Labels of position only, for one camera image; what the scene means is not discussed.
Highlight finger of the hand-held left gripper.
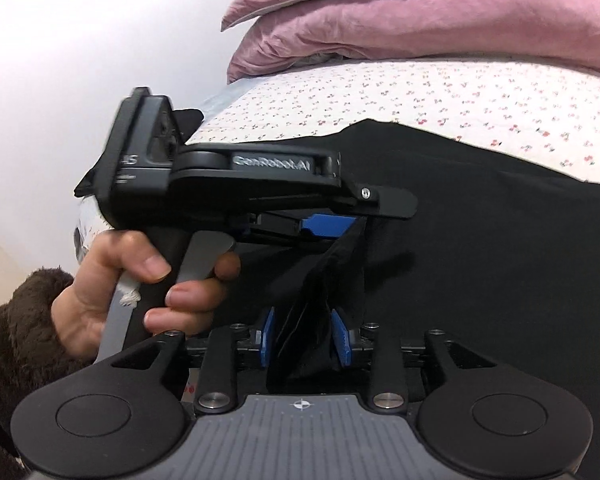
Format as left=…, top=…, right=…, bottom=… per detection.
left=341, top=176, right=419, bottom=220
left=252, top=212, right=358, bottom=242

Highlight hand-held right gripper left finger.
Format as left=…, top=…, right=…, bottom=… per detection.
left=97, top=307, right=276, bottom=413

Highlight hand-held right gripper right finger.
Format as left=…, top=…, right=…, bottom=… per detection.
left=330, top=307, right=505, bottom=413

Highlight black pants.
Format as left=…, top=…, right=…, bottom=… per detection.
left=74, top=107, right=600, bottom=403

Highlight person's left forearm brown sleeve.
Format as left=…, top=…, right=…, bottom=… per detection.
left=0, top=267, right=98, bottom=480

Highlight person's left hand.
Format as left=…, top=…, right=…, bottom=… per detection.
left=50, top=230, right=242, bottom=359

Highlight cherry print bed sheet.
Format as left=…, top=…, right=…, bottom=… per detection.
left=72, top=57, right=600, bottom=267

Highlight grey bed cover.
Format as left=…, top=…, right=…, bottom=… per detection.
left=200, top=79, right=253, bottom=123

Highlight pink duvet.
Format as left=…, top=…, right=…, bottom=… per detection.
left=227, top=0, right=600, bottom=85

